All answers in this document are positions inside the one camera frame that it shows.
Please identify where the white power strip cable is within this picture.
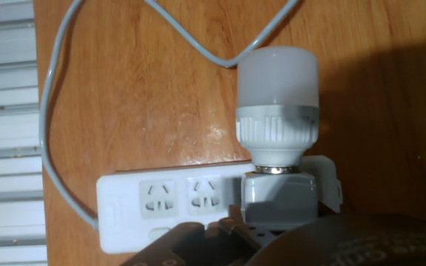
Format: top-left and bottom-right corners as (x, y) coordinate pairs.
(38, 0), (301, 232)

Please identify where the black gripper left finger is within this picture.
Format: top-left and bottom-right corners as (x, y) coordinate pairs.
(120, 205), (284, 266)

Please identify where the wooden board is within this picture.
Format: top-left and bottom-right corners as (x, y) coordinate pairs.
(33, 0), (426, 266)

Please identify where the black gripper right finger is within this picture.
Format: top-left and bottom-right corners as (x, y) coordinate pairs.
(318, 202), (339, 217)

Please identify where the white power strip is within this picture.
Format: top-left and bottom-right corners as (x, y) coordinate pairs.
(95, 154), (344, 255)

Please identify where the white bulb holder with bulb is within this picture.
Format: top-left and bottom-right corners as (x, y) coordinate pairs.
(234, 46), (320, 231)

